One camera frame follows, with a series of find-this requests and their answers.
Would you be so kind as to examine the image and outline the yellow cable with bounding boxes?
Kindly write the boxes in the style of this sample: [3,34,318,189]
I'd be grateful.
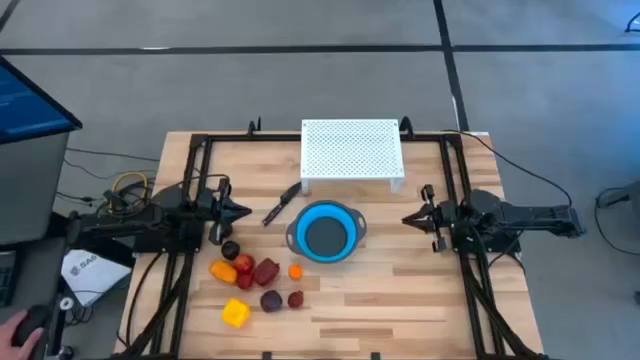
[110,171,150,211]

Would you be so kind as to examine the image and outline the white printed paper sheet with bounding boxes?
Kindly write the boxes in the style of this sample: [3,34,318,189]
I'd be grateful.
[60,248,133,308]

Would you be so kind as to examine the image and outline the orange peach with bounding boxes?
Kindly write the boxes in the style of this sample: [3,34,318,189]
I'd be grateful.
[208,260,239,285]

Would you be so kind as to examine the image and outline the black aluminium table frame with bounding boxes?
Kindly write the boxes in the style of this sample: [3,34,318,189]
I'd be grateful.
[112,130,551,360]

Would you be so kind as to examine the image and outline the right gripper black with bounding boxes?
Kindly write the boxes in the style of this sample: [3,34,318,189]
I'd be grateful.
[402,183,454,253]

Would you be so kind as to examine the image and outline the white perforated metal shelf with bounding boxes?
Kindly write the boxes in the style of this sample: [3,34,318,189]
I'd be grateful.
[299,118,405,195]

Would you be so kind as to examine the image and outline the blue-screen computer monitor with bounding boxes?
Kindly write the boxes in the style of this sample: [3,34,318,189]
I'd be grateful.
[0,55,84,146]

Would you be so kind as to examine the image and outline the dark red pomegranate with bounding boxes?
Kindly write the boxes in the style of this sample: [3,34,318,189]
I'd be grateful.
[252,257,281,288]

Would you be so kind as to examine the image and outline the black floor cable loop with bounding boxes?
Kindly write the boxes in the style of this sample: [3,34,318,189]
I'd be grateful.
[593,185,640,257]

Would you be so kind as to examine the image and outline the black kitchen knife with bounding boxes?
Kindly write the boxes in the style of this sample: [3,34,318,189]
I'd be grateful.
[261,181,303,228]

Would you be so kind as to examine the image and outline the yellow bell pepper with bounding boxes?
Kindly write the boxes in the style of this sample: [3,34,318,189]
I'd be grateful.
[221,297,252,330]

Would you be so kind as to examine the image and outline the red apple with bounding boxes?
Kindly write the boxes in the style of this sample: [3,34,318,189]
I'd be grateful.
[232,253,256,274]

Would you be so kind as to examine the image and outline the black computer mouse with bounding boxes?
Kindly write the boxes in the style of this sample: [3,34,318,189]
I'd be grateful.
[12,304,51,349]

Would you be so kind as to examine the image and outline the thin black floor cable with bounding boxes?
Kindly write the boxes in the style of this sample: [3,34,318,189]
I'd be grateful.
[63,146,161,181]

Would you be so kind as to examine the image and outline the black keyboard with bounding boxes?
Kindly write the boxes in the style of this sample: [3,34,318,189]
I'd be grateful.
[0,249,19,309]

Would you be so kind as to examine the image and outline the dark purple wrinkled fruit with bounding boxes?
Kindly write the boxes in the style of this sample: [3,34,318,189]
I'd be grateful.
[259,289,284,314]

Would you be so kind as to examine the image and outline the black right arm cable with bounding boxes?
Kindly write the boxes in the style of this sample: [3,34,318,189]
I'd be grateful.
[442,128,575,209]

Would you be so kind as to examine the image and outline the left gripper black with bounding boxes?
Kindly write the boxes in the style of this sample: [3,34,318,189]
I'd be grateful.
[207,177,253,246]

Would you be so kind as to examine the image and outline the person's hand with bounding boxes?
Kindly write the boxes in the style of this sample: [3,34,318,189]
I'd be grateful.
[0,309,45,360]

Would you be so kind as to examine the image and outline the grey desk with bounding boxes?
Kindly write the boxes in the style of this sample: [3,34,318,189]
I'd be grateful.
[0,234,71,360]

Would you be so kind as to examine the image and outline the grey chair base leg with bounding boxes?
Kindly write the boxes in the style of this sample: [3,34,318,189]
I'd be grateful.
[597,179,640,209]

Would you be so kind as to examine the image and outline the blue collapsible colander bowl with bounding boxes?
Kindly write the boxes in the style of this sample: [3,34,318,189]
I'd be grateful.
[285,199,368,265]

